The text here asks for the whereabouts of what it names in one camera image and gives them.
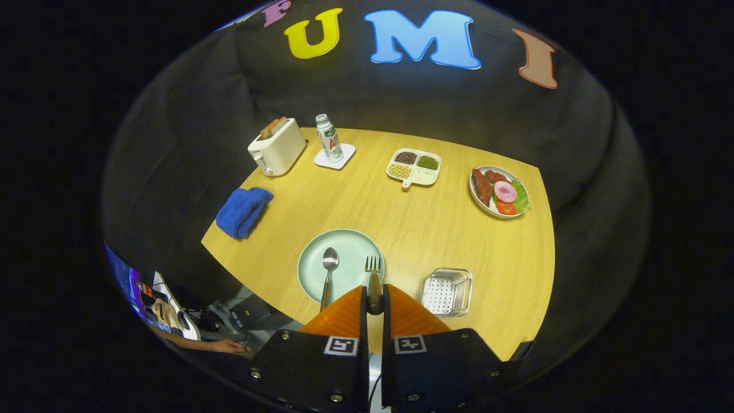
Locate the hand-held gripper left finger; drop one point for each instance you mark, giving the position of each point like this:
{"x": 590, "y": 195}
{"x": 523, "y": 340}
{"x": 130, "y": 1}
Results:
{"x": 364, "y": 321}

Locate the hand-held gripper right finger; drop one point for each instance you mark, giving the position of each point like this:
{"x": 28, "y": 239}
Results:
{"x": 385, "y": 321}

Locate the pale green plate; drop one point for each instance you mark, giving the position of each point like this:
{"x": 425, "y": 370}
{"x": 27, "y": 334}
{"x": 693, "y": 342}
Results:
{"x": 350, "y": 246}

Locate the black case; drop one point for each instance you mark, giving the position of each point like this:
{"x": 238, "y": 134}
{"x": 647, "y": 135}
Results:
{"x": 249, "y": 314}

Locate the white divided dish with beans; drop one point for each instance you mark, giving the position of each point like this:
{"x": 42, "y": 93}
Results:
{"x": 427, "y": 176}

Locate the white plate with food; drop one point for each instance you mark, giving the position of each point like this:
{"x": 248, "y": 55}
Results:
{"x": 488, "y": 210}

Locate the blue folded towel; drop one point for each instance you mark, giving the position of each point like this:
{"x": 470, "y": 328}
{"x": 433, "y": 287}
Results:
{"x": 241, "y": 212}

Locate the long brown sausage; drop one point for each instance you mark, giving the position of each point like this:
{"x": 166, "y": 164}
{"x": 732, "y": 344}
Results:
{"x": 482, "y": 187}

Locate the red tomato slice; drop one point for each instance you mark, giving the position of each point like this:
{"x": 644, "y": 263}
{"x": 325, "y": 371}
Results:
{"x": 506, "y": 208}

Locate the white square coaster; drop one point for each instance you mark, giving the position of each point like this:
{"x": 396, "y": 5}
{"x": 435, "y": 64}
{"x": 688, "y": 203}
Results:
{"x": 344, "y": 156}

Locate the pink ham slice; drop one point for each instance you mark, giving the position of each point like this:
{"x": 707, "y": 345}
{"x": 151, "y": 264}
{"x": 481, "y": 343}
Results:
{"x": 506, "y": 191}

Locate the green lettuce leaf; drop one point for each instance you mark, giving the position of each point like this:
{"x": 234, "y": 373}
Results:
{"x": 522, "y": 201}

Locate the short brown sausage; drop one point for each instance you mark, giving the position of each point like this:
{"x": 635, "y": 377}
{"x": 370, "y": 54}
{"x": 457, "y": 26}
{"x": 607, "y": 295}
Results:
{"x": 496, "y": 176}

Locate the clear plastic water bottle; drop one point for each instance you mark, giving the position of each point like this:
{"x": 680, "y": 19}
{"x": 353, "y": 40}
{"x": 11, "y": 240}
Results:
{"x": 330, "y": 140}

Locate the white toaster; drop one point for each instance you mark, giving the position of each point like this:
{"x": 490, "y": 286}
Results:
{"x": 281, "y": 152}

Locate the brown toast slice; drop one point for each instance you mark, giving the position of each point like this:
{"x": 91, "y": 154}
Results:
{"x": 280, "y": 123}
{"x": 268, "y": 130}

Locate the black backdrop cloth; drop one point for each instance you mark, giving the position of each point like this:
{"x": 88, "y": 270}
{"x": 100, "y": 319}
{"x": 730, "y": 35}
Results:
{"x": 459, "y": 103}

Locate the computer monitor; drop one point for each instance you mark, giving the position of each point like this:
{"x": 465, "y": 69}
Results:
{"x": 123, "y": 284}

